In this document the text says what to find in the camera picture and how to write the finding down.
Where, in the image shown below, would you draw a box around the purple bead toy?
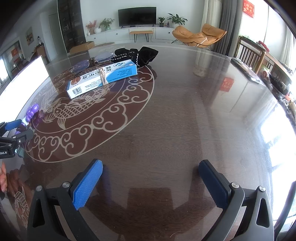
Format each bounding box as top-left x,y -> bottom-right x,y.
15,103 -> 40,135

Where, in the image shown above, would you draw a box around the blue white medicine box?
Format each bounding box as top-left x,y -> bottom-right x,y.
67,60 -> 137,99

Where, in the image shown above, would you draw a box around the black gloves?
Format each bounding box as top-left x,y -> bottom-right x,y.
111,46 -> 159,68

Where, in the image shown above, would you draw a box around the white cardboard sorting box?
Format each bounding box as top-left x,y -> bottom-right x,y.
1,56 -> 49,109

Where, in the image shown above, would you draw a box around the person's left hand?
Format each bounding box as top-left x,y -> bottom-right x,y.
0,162 -> 8,192

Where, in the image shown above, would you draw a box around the brown cardboard box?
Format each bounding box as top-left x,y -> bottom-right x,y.
70,41 -> 95,55

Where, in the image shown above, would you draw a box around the dark display shelf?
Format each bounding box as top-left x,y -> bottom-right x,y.
57,0 -> 86,53

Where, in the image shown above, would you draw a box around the red flower vase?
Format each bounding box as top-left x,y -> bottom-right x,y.
86,20 -> 97,35

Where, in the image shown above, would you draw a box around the green potted plant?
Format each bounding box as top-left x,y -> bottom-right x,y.
99,18 -> 114,31

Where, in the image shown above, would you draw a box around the wooden dining chair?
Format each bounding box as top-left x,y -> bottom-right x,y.
234,36 -> 266,74

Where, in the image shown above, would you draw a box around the small wooden bench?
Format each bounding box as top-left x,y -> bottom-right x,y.
129,30 -> 154,43

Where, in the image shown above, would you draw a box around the orange lounge chair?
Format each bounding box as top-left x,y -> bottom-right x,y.
172,24 -> 227,48

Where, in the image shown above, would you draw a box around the black television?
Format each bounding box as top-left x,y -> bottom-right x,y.
118,7 -> 157,27

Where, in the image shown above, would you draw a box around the white tv cabinet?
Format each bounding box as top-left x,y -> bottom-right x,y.
85,27 -> 175,45

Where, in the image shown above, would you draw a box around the grey curtain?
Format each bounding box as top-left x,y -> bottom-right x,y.
214,0 -> 243,57

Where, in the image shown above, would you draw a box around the green plant right side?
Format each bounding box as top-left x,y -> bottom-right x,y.
167,13 -> 188,25

